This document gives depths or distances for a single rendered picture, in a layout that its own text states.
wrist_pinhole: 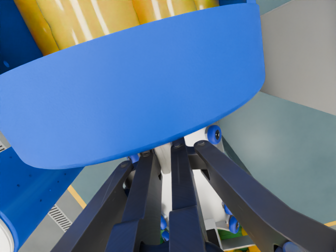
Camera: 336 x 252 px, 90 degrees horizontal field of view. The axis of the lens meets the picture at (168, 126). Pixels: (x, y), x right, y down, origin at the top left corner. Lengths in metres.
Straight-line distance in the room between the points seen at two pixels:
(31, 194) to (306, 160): 1.96
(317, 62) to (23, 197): 0.83
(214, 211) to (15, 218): 0.54
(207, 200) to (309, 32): 0.51
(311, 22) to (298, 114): 1.25
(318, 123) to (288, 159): 0.38
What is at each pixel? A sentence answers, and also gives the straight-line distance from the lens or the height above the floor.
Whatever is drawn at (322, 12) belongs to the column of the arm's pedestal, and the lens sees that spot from 0.53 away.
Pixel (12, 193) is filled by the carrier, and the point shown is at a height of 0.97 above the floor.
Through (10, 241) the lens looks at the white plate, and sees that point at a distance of 0.63.
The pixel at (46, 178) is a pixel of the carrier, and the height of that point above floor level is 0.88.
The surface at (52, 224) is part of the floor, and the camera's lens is 2.44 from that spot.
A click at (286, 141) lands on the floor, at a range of 1.79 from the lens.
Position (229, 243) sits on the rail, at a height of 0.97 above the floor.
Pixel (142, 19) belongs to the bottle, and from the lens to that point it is 0.18.
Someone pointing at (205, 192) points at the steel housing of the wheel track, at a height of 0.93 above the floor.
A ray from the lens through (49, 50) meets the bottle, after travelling 0.22.
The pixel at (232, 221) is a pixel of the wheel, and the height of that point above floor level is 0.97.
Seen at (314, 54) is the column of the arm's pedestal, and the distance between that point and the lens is 0.57.
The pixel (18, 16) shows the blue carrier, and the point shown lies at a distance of 0.33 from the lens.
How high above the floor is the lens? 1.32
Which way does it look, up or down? 69 degrees down
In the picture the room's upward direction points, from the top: 180 degrees clockwise
